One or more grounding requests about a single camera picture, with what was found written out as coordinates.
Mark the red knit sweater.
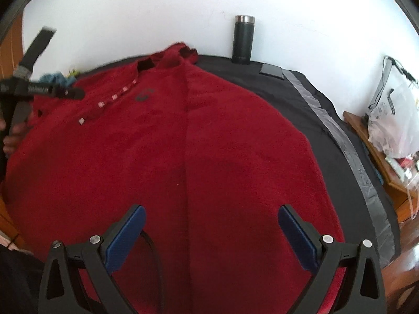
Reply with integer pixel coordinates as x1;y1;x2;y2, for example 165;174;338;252
0;42;348;314

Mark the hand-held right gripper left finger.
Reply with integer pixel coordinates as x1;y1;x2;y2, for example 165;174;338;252
38;204;147;314

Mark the person's left hand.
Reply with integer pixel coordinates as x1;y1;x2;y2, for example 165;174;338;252
0;119;29;156

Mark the black thermos bottle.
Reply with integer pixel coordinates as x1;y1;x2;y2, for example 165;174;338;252
232;15;254;65

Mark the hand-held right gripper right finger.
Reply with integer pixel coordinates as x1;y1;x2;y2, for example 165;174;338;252
278;203;383;314

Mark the clear tape strip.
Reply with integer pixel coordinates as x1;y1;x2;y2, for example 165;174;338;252
282;70;398;262

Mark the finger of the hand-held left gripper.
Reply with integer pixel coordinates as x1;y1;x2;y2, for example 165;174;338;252
16;26;56;79
29;84;86;101

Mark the wooden side table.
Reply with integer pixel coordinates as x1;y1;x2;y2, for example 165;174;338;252
342;110;419;216

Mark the white plastic bag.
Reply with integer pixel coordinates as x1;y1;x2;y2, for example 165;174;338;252
367;55;419;220

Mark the teal cloth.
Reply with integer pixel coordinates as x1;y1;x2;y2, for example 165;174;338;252
39;72;71;87

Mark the black smartphone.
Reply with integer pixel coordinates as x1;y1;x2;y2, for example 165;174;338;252
260;63;285;79

